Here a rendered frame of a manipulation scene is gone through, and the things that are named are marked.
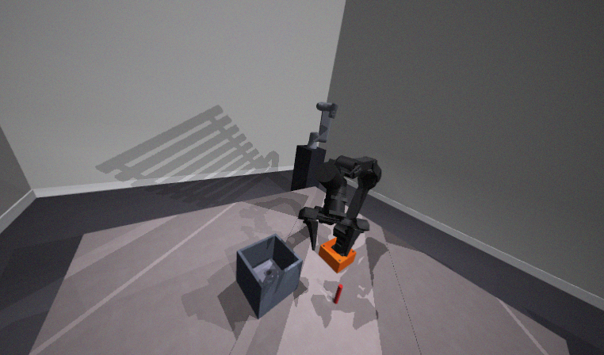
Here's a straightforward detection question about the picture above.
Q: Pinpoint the dark red peg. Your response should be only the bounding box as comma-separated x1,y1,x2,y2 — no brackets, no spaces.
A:
334,284,342,303

